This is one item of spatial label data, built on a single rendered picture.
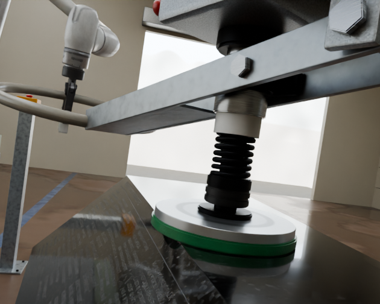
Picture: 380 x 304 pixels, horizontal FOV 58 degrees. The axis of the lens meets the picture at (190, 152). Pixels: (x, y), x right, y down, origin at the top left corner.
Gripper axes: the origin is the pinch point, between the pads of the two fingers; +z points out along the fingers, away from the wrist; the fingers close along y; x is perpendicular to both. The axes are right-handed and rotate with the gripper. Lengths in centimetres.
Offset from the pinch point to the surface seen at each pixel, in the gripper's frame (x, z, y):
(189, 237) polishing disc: 9, -5, 95
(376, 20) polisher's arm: 14, -32, 108
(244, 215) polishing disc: 19, -7, 92
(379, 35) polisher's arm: 15, -31, 108
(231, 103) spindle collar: 14, -22, 88
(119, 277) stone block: 3, 4, 91
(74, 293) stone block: -1, 11, 85
